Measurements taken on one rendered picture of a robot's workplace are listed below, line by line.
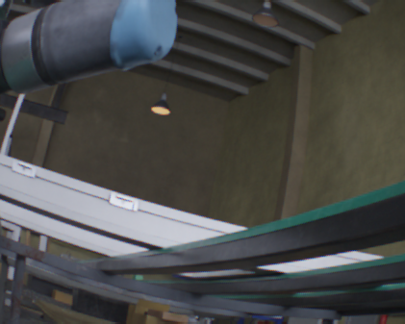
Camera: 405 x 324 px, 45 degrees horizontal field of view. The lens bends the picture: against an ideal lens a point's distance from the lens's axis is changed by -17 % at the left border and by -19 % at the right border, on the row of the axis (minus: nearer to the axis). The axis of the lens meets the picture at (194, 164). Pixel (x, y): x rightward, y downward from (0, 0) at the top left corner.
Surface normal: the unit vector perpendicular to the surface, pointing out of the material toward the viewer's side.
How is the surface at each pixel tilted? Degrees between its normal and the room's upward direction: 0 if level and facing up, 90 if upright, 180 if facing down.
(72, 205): 90
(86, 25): 117
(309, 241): 90
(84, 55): 153
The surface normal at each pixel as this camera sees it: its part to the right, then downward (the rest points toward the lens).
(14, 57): -0.21, 0.32
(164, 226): 0.36, -0.19
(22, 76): -0.10, 0.76
